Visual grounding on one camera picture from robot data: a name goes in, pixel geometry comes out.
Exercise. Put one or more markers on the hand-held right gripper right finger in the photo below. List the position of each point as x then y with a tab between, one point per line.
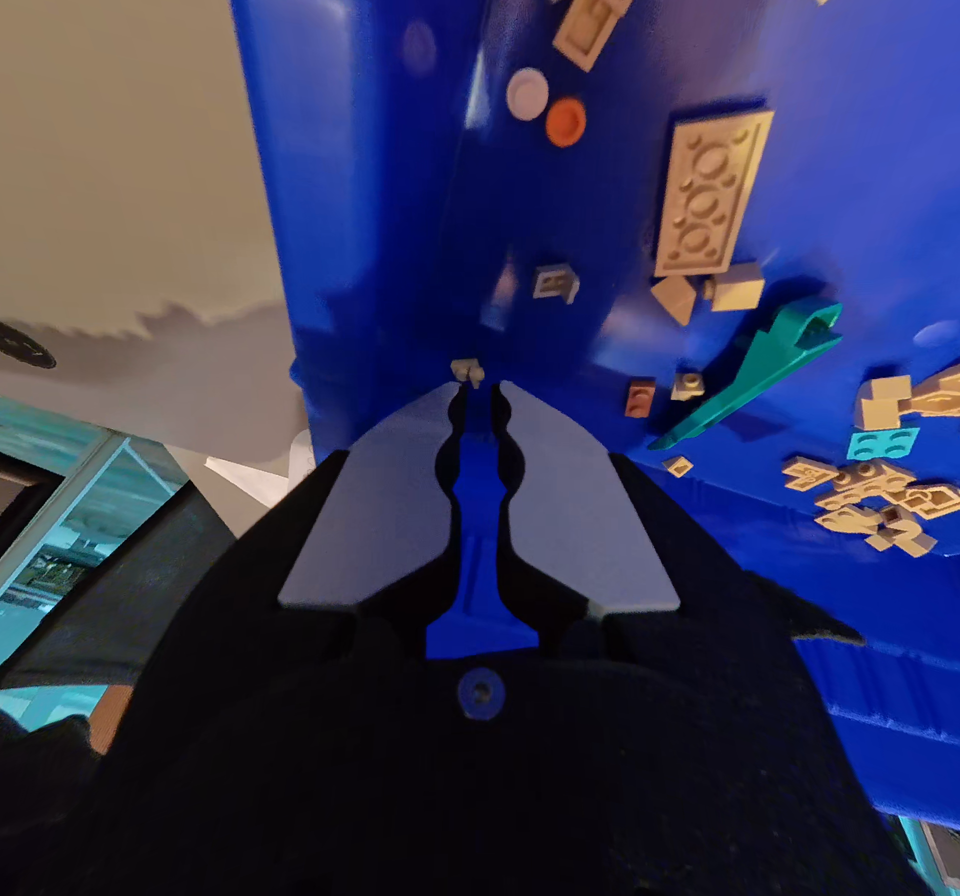
585	529

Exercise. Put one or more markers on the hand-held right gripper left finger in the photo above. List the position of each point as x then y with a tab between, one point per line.
367	529

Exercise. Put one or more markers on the small tan brick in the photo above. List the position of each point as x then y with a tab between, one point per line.
469	371

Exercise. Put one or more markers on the pile of tan bricks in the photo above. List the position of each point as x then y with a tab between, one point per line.
709	195

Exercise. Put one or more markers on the blue storage bin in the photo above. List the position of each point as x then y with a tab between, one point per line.
375	161

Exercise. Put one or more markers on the black desk grommet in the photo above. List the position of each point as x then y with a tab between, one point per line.
26	345

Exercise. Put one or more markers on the small orange brick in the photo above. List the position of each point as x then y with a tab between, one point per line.
640	397

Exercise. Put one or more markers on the teal brick separator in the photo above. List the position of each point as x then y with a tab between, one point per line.
757	371

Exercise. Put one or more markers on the small grey brick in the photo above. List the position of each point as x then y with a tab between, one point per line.
555	285

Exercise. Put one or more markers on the black framed board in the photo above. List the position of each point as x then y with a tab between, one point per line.
112	596

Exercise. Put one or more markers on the teal square plate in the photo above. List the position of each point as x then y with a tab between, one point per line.
881	445

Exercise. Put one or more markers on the orange round stud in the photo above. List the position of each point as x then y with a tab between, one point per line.
565	122

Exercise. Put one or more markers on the white round stud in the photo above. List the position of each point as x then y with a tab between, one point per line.
527	94

